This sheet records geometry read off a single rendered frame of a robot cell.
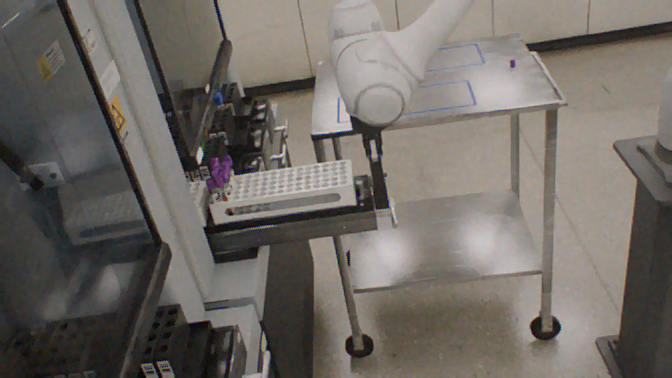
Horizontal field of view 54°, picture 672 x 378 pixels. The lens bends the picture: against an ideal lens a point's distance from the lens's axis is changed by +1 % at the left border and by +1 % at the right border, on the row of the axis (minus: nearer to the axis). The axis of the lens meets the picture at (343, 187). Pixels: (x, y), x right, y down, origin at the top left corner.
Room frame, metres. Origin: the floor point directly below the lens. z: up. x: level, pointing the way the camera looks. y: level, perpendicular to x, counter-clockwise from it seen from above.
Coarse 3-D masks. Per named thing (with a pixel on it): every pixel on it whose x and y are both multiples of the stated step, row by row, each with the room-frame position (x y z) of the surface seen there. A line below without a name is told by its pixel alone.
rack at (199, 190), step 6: (192, 186) 1.19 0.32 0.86; (198, 186) 1.19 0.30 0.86; (204, 186) 1.18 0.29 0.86; (192, 192) 1.16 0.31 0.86; (198, 192) 1.16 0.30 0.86; (204, 192) 1.17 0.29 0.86; (198, 198) 1.14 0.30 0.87; (204, 198) 1.15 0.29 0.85; (198, 204) 1.11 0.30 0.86; (204, 204) 1.14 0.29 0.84; (198, 210) 1.11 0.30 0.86; (204, 210) 1.13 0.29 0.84; (204, 216) 1.12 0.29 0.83; (204, 222) 1.11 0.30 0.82
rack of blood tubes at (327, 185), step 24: (288, 168) 1.19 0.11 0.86; (312, 168) 1.17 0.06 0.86; (336, 168) 1.16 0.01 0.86; (240, 192) 1.13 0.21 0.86; (264, 192) 1.12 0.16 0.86; (288, 192) 1.10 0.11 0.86; (312, 192) 1.09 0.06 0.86; (336, 192) 1.08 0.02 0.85; (216, 216) 1.10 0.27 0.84; (240, 216) 1.10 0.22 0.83; (264, 216) 1.10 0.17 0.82
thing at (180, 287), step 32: (96, 32) 0.91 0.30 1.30; (96, 64) 0.87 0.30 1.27; (128, 128) 0.90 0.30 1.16; (160, 192) 0.93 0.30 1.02; (160, 224) 0.88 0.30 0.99; (192, 288) 0.91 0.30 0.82; (192, 320) 0.86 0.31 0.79; (224, 320) 0.90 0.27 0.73; (256, 320) 0.92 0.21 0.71; (256, 352) 0.86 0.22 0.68
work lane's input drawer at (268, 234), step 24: (360, 192) 1.12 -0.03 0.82; (288, 216) 1.08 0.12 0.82; (312, 216) 1.08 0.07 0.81; (336, 216) 1.07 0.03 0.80; (360, 216) 1.06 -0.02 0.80; (384, 216) 1.12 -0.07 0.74; (216, 240) 1.09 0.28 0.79; (240, 240) 1.08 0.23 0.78; (264, 240) 1.08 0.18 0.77; (288, 240) 1.07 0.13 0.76
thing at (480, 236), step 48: (480, 48) 1.73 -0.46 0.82; (336, 96) 1.59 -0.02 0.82; (432, 96) 1.49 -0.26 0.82; (480, 96) 1.44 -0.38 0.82; (528, 96) 1.39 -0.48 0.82; (336, 144) 1.82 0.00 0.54; (480, 192) 1.78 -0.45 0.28; (336, 240) 1.41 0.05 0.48; (384, 240) 1.62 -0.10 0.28; (432, 240) 1.58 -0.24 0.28; (480, 240) 1.54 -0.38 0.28; (528, 240) 1.50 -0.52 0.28; (384, 288) 1.41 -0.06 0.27
